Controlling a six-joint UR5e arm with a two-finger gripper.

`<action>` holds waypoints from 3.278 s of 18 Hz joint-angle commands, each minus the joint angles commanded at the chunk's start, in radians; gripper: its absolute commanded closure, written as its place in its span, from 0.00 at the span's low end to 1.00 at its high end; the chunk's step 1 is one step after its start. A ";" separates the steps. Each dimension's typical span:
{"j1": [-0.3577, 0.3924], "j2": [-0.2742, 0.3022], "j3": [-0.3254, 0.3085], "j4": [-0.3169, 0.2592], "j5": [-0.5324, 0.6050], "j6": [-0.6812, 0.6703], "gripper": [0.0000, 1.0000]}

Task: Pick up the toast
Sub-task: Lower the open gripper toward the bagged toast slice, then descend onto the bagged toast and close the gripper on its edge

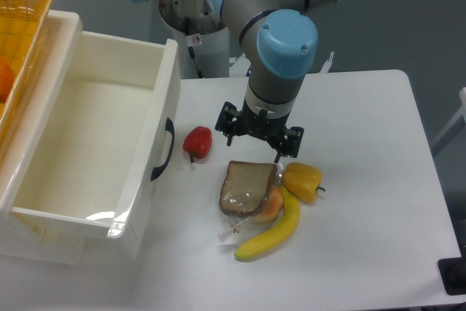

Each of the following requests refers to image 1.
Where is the yellow banana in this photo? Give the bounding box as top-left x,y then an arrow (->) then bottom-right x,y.
234,186 -> 300,261

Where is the black cable on pedestal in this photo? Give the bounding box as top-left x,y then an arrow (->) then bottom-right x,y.
187,45 -> 205,79

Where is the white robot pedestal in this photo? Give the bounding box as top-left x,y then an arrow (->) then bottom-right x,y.
159,0 -> 230,79

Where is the yellow woven basket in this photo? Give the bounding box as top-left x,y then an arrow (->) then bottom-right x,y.
1,0 -> 54,138

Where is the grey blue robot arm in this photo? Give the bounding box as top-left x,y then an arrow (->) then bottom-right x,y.
134,0 -> 341,157

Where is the white plastic drawer box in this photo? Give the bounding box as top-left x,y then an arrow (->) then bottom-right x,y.
1,11 -> 181,264

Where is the red bell pepper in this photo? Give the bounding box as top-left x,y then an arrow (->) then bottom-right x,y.
183,126 -> 212,163

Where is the orange peach fruit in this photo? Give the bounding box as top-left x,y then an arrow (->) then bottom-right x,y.
253,185 -> 284,224

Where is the black drawer handle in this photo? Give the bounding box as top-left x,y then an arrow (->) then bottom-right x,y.
150,117 -> 175,181

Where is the orange fruit in basket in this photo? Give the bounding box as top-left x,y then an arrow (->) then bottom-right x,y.
0,56 -> 16,103

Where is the wrapped brown toast slice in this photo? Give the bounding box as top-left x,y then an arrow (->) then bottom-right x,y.
218,161 -> 279,242

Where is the yellow bell pepper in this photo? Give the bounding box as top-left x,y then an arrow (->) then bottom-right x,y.
282,162 -> 323,204

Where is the black device at edge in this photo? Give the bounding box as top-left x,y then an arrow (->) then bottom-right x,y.
438,257 -> 465,296

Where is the white frame at right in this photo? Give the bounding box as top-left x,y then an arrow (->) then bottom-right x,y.
430,87 -> 465,157

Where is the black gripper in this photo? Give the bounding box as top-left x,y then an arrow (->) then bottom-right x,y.
215,101 -> 304,163

